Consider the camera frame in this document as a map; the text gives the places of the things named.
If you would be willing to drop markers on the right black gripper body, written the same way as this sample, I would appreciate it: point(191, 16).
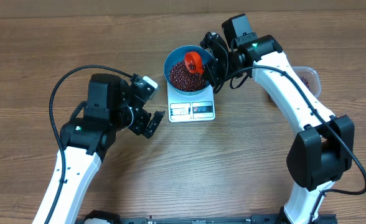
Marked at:
point(218, 73)

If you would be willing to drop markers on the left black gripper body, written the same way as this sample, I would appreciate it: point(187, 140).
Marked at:
point(127, 117)

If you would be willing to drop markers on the orange measuring scoop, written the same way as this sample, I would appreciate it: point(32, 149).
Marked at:
point(193, 62)

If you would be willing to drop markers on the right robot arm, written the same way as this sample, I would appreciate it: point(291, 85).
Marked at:
point(323, 145)

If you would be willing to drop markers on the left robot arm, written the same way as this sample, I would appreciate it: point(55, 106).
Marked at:
point(113, 104)

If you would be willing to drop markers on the red beans in bowl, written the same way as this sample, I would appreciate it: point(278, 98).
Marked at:
point(181, 78)

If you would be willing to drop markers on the white digital kitchen scale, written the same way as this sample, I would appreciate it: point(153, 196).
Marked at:
point(190, 106)

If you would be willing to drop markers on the blue bowl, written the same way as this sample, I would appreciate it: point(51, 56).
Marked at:
point(178, 55)

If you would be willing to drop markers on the red beans in container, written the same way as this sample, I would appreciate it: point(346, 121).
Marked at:
point(306, 82)

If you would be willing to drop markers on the clear plastic container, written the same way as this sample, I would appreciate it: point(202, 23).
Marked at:
point(312, 76)

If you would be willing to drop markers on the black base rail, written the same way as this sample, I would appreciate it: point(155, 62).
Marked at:
point(99, 216)

